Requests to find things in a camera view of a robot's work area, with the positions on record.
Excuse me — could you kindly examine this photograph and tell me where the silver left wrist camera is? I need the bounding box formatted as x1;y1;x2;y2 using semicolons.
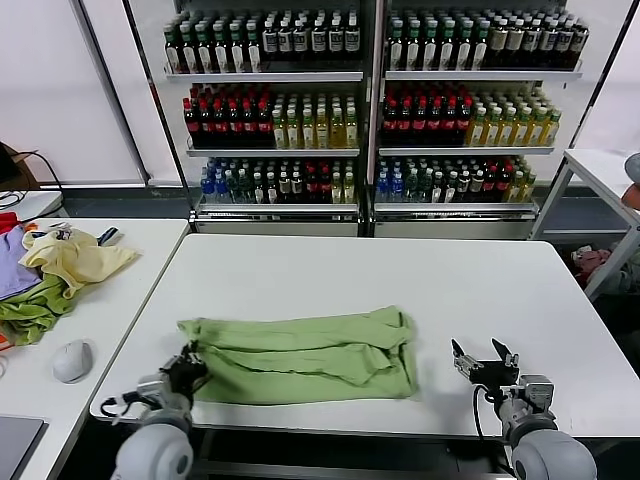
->
135;378;167;407

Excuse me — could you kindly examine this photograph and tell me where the white metal frame table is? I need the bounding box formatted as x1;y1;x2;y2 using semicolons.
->
529;147;640;301

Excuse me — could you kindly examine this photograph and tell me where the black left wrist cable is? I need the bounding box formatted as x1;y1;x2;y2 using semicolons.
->
99;392;151;421

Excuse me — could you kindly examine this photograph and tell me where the grey crumpled cloth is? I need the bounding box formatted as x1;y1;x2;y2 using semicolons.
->
615;248;640;294

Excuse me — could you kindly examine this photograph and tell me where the purple garment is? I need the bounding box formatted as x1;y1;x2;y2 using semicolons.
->
0;227;45;302

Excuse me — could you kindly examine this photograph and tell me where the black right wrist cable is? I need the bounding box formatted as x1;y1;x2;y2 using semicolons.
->
472;384;501;441

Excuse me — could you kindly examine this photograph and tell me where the beige label dark bottle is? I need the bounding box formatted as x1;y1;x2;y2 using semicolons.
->
490;20;507;69
506;20;523;69

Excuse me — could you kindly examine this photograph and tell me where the pink crumpled cloth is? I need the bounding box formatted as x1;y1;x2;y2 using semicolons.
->
571;243;615;287

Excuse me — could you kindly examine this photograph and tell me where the white label black bottle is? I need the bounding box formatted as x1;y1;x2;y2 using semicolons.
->
277;20;293;62
292;20;309;62
262;20;278;62
311;19;328;62
328;19;344;62
344;18;361;62

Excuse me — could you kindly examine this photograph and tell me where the light green polo shirt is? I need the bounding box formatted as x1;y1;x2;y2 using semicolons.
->
177;305;419;406

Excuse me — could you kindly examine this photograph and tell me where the crumpled olive green garment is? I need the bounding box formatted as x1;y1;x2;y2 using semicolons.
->
0;273;77;348

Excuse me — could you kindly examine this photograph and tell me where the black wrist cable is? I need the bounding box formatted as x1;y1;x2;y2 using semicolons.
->
472;384;501;441
99;392;151;421

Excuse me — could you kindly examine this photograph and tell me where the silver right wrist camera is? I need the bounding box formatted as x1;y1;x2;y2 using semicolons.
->
519;373;555;416

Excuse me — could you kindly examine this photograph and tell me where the metal shelf unit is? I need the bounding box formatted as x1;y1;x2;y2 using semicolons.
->
374;0;640;240
122;0;378;239

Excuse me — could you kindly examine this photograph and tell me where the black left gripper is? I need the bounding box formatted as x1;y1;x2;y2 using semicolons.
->
160;340;209;396

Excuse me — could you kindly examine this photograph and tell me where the grey laptop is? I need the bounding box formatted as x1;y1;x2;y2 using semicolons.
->
0;415;50;480

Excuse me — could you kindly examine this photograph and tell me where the black diagonal frame pole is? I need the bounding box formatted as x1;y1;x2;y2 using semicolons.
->
69;0;154;189

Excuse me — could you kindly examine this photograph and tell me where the white computer mouse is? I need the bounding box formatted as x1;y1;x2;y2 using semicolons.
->
51;338;95;385

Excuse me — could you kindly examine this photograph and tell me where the red cap cola bottle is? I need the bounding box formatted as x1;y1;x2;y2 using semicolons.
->
241;99;257;149
212;99;227;149
197;99;213;149
443;98;459;146
457;98;473;146
383;98;399;146
413;98;429;146
398;98;414;146
227;99;242;149
256;99;272;149
183;99;198;149
428;98;444;146

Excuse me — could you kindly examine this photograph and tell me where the pale yellow shirt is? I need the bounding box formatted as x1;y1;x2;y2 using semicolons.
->
18;230;142;301

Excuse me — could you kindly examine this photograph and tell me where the grey label dark bottle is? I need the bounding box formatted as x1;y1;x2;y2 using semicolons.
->
524;20;541;69
540;20;557;69
556;20;573;69
573;20;589;68

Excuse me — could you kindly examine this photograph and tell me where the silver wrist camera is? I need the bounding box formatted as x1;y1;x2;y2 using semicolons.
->
135;378;167;407
519;373;555;416

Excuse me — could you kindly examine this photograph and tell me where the green cap dark bottle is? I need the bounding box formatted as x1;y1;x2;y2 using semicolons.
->
439;21;456;71
246;22;262;74
212;23;228;75
456;21;473;71
229;23;245;75
165;25;182;75
405;21;422;71
473;21;489;70
389;21;406;71
181;24;197;75
422;21;439;71
195;24;211;75

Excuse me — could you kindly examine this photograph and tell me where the thin black cable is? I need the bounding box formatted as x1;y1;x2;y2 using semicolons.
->
27;151;65;195

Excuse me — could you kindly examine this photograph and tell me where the brown cardboard box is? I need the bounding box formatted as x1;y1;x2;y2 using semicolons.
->
0;142;41;192

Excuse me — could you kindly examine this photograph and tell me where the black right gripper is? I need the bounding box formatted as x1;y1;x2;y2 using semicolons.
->
451;338;519;401

